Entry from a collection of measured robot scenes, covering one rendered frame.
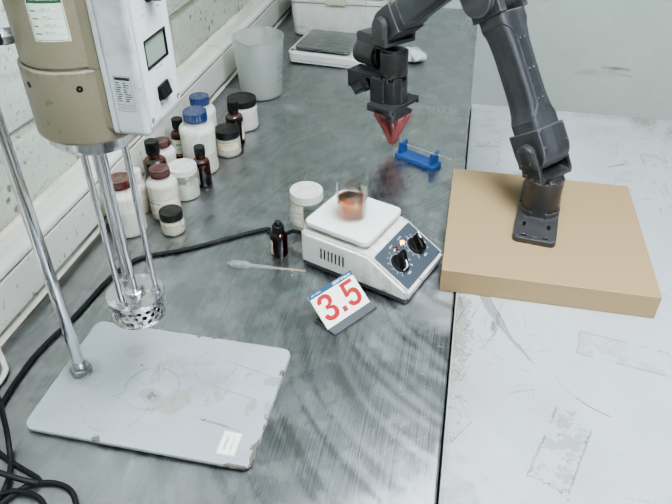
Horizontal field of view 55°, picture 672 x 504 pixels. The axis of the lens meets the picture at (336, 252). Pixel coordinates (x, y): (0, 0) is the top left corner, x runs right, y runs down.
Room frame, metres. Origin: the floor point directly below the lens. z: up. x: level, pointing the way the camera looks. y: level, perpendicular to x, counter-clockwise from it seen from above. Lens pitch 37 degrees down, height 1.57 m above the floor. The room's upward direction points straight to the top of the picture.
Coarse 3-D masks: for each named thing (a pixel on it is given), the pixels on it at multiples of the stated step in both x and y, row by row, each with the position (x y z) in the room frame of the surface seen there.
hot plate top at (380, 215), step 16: (320, 208) 0.89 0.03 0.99; (368, 208) 0.89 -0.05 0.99; (384, 208) 0.89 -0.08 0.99; (320, 224) 0.84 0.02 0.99; (336, 224) 0.84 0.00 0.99; (352, 224) 0.84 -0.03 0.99; (368, 224) 0.84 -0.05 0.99; (384, 224) 0.84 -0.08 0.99; (352, 240) 0.80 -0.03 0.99; (368, 240) 0.80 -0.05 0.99
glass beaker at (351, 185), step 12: (336, 180) 0.86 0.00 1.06; (348, 180) 0.89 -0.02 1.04; (360, 180) 0.89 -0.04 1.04; (336, 192) 0.87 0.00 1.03; (348, 192) 0.84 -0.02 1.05; (360, 192) 0.85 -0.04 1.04; (336, 204) 0.87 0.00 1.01; (348, 204) 0.85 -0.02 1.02; (360, 204) 0.85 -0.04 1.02; (348, 216) 0.85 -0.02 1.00; (360, 216) 0.85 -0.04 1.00
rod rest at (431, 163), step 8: (400, 144) 1.23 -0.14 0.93; (400, 152) 1.22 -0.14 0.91; (408, 152) 1.23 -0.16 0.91; (416, 152) 1.23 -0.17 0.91; (408, 160) 1.21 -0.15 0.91; (416, 160) 1.20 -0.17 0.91; (424, 160) 1.20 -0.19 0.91; (432, 160) 1.17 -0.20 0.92; (424, 168) 1.18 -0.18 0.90; (432, 168) 1.17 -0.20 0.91
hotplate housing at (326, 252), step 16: (400, 224) 0.87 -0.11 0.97; (304, 240) 0.85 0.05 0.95; (320, 240) 0.83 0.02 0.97; (336, 240) 0.82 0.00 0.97; (384, 240) 0.83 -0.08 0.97; (304, 256) 0.85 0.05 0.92; (320, 256) 0.83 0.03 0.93; (336, 256) 0.81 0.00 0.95; (352, 256) 0.80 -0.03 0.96; (368, 256) 0.79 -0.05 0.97; (336, 272) 0.81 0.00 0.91; (352, 272) 0.80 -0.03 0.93; (368, 272) 0.78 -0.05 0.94; (384, 272) 0.77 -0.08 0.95; (368, 288) 0.78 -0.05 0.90; (384, 288) 0.77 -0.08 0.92; (400, 288) 0.75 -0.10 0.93; (416, 288) 0.77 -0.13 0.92
